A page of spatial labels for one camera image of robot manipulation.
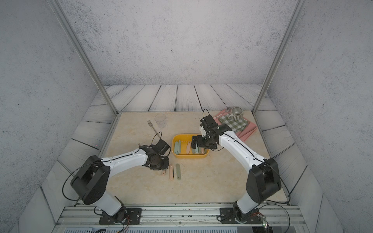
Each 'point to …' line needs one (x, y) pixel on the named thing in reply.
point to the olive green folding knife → (178, 172)
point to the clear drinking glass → (160, 119)
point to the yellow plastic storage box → (182, 147)
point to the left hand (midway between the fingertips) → (169, 168)
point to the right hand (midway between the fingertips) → (199, 145)
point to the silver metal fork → (151, 124)
